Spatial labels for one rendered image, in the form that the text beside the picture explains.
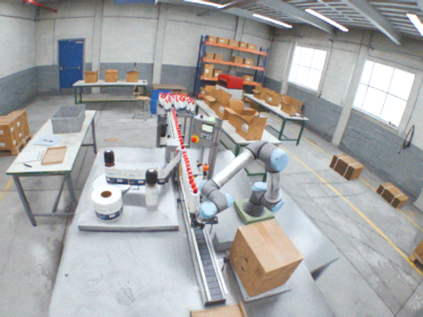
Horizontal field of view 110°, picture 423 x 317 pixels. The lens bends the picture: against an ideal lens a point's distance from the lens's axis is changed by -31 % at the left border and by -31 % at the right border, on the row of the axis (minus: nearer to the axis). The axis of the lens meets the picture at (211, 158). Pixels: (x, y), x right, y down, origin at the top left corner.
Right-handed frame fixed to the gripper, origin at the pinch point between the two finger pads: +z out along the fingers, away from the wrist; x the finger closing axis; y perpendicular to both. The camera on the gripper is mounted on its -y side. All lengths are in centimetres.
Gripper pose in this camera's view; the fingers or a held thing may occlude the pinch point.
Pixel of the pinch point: (198, 225)
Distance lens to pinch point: 137.2
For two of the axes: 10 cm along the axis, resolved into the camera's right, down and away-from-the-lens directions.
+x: 1.3, 8.6, -4.9
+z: -2.5, 5.1, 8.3
